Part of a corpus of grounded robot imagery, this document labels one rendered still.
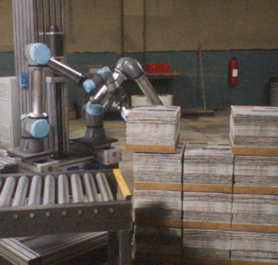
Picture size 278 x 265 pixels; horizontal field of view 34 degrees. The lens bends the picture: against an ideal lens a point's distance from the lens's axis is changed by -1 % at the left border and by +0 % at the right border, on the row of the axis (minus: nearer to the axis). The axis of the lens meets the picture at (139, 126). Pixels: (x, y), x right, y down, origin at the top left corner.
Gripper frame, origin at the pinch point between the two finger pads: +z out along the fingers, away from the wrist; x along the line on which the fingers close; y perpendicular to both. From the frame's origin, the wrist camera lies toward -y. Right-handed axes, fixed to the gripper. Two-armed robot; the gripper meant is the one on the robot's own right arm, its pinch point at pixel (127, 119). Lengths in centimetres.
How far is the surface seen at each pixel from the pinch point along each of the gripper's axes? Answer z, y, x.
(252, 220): 86, 39, -19
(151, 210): 53, -10, -19
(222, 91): 84, 38, 698
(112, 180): 21, -11, -50
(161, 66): -24, -37, 595
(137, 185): 36.2, -10.5, -18.8
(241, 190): 66, 42, -19
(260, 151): 51, 62, -19
